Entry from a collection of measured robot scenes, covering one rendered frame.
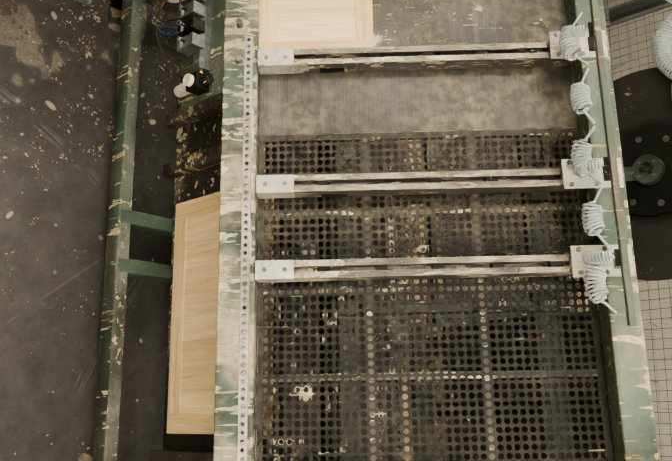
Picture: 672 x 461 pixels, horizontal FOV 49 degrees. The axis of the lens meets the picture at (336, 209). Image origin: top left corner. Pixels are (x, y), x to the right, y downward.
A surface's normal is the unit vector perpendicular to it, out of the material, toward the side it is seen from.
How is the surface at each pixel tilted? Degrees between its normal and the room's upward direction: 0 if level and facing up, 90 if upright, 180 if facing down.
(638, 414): 51
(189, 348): 90
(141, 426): 0
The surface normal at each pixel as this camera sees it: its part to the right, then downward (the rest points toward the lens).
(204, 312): -0.65, -0.18
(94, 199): 0.76, -0.18
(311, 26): -0.03, -0.25
